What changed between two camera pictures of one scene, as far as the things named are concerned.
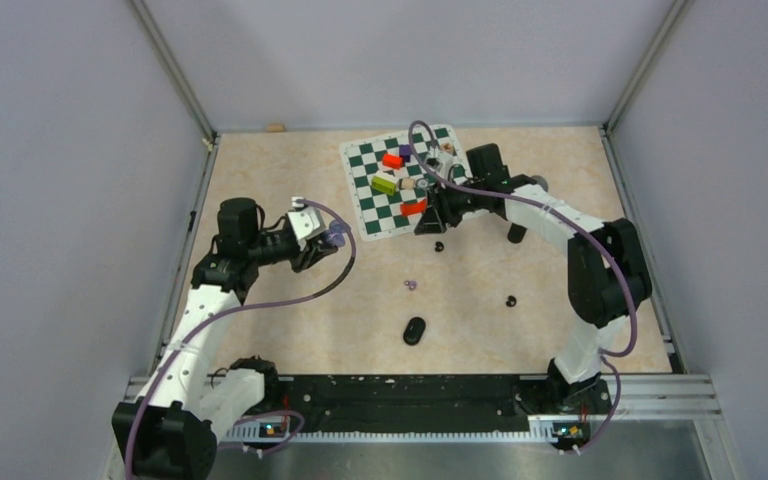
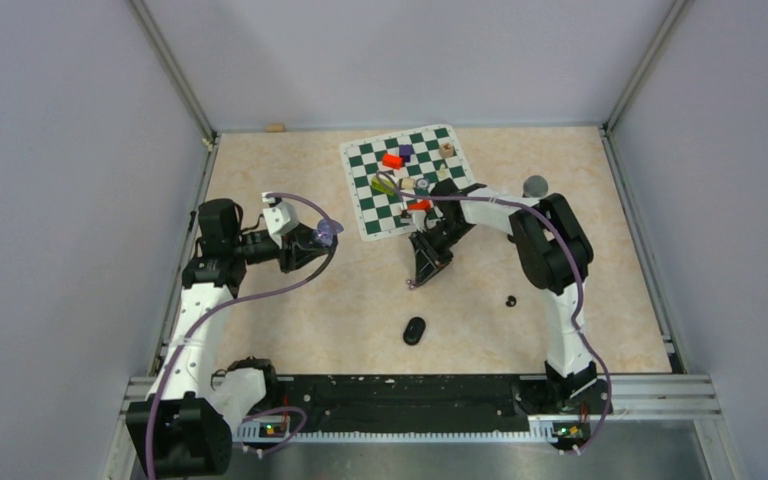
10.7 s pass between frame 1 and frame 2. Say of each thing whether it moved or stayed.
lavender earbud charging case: stayed
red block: stayed
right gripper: moved
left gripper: stayed
